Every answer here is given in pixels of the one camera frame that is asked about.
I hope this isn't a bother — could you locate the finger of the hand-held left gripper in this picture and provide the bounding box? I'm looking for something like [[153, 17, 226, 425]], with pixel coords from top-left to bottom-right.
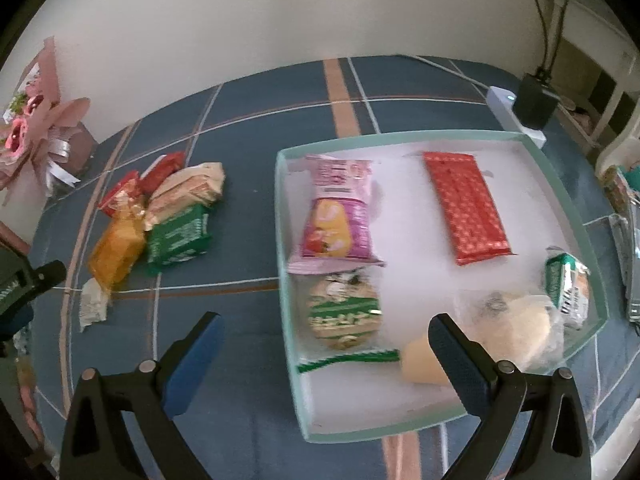
[[29, 259, 68, 294], [0, 304, 35, 359]]

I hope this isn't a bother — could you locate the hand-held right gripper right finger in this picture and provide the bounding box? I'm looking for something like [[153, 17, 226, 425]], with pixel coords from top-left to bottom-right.
[[427, 313, 592, 480]]

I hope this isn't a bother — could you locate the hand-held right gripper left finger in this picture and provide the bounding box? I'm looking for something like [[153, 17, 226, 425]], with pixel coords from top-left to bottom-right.
[[60, 311, 225, 480]]

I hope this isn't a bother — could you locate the beige pudding cup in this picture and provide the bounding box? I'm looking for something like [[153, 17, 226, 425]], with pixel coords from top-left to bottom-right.
[[400, 335, 453, 387]]

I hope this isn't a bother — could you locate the orange cake packet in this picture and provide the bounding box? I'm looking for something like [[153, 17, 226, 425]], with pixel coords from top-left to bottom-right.
[[87, 212, 147, 293]]

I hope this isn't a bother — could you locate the round bun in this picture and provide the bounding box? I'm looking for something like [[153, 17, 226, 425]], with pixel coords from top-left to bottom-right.
[[452, 287, 568, 373]]

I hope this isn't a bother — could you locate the red pictured snack packet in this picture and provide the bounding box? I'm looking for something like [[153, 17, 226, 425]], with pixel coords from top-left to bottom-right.
[[97, 170, 146, 218]]

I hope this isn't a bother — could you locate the dark green biscuit packet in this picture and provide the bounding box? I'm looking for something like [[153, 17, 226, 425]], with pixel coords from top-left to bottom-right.
[[146, 203, 212, 276]]

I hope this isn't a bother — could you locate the green round cookie packet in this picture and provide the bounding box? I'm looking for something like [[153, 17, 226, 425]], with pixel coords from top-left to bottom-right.
[[296, 269, 402, 376]]

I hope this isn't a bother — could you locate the green and white cracker packet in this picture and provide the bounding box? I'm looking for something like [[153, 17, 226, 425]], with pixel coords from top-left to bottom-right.
[[542, 246, 593, 331]]

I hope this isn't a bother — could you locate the white tray with green rim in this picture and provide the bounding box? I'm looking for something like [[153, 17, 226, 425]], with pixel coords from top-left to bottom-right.
[[274, 130, 611, 444]]

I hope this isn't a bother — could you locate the small red snack packet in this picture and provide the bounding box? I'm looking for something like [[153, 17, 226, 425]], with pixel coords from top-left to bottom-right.
[[140, 151, 187, 196]]

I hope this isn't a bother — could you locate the long red patterned packet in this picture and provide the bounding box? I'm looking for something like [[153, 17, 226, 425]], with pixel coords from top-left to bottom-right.
[[421, 151, 518, 267]]

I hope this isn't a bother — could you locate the beige sandwich cracker packet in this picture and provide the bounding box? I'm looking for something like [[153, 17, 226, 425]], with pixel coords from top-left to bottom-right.
[[145, 161, 226, 231]]

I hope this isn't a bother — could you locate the pink swiss roll packet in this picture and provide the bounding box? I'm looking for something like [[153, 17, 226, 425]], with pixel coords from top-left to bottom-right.
[[287, 154, 387, 276]]

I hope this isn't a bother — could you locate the pink paper flower bouquet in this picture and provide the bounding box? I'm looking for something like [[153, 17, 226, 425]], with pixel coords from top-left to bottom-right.
[[0, 36, 92, 208]]

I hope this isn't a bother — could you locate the grey foil packet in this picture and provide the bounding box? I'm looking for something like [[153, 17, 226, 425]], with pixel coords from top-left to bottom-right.
[[609, 212, 640, 323]]

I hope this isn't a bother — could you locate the colourful snack bag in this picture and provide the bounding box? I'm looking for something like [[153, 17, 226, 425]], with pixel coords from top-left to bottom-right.
[[597, 160, 640, 221]]

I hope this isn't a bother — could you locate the blue plaid tablecloth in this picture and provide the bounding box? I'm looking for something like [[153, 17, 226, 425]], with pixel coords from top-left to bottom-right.
[[30, 56, 640, 480]]

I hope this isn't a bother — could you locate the white power strip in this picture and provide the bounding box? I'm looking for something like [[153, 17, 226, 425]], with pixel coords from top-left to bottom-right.
[[486, 86, 547, 150]]

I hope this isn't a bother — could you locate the black power adapter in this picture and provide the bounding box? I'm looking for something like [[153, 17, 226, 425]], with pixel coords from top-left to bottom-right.
[[514, 72, 562, 131]]

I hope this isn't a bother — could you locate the white chair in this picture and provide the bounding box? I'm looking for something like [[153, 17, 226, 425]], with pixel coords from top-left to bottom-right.
[[550, 0, 640, 161]]

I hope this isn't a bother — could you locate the white cable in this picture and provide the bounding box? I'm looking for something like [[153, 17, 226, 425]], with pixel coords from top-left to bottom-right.
[[397, 54, 493, 93]]

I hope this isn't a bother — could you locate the black cable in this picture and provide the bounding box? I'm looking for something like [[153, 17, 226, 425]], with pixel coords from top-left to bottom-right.
[[522, 0, 576, 78]]

